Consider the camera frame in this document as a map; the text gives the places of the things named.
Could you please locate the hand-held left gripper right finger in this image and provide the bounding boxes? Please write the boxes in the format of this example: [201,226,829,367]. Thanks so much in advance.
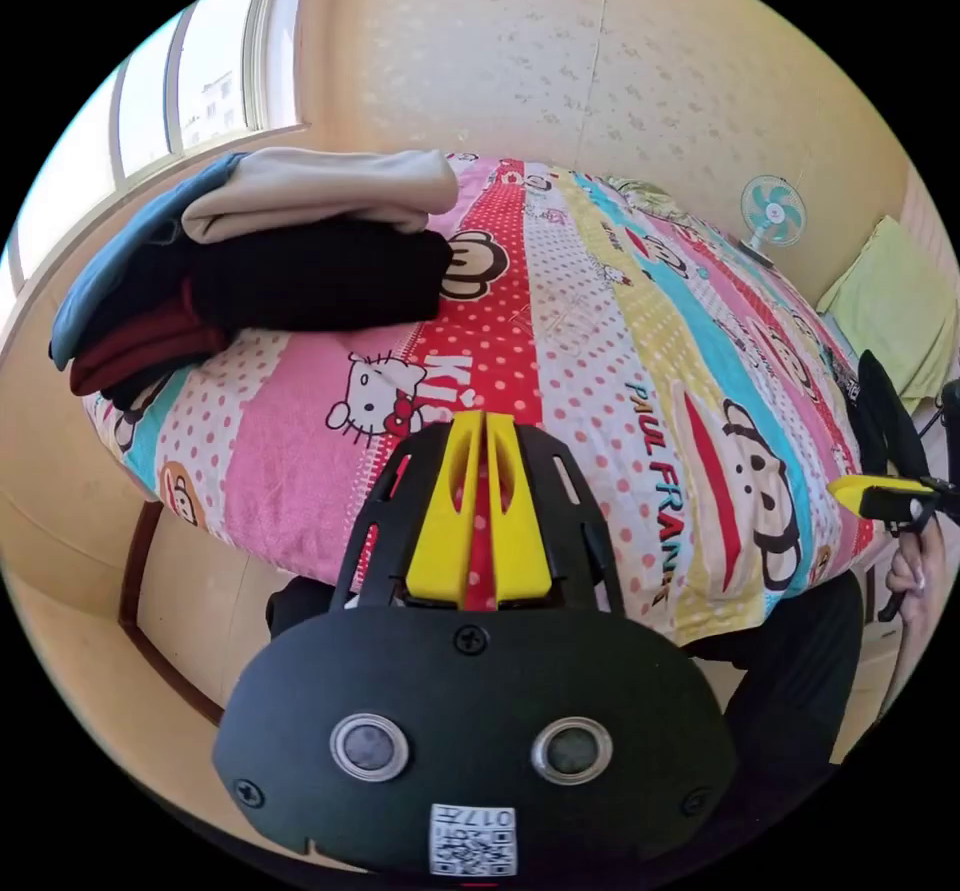
[485,411,571,602]

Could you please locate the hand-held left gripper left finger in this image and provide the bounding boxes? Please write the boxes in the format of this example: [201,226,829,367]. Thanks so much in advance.
[404,410,485,602]

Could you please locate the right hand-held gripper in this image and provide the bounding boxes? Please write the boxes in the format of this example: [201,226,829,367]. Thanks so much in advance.
[827,349,960,536]

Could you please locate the person's right hand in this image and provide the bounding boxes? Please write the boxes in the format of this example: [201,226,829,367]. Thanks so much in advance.
[884,520,949,627]

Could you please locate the light green folded cloth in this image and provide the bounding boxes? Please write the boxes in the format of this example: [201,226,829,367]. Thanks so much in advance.
[815,215,959,414]

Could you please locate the bed with cartoon print sheet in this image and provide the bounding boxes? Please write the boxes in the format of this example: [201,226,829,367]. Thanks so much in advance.
[80,151,888,646]

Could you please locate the small teal table fan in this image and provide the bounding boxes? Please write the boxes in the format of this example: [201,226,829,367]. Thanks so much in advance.
[737,173,810,268]

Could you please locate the pile of clothes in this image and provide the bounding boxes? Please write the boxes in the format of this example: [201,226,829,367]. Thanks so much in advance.
[48,146,461,402]

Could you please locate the window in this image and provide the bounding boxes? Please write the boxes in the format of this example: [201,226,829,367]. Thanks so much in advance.
[0,0,310,294]

